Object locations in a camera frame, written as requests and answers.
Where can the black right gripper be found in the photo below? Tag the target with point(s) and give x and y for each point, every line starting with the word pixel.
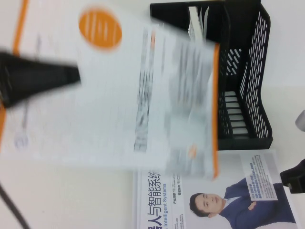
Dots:
pixel 295 174

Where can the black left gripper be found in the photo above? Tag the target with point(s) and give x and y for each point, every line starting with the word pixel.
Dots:
pixel 23 78

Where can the white orange-bordered ROS2 book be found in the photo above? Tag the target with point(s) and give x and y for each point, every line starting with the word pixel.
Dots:
pixel 107 107

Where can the black plastic book stand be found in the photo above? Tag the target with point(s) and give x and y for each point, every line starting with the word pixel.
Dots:
pixel 243 143

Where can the white book with man portrait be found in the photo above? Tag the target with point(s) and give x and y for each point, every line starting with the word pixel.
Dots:
pixel 214 202

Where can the blue spine white book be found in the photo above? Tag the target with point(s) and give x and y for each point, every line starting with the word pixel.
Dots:
pixel 196 23

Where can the white-edged book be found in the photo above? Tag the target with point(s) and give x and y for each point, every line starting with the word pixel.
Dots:
pixel 139 202
pixel 135 205

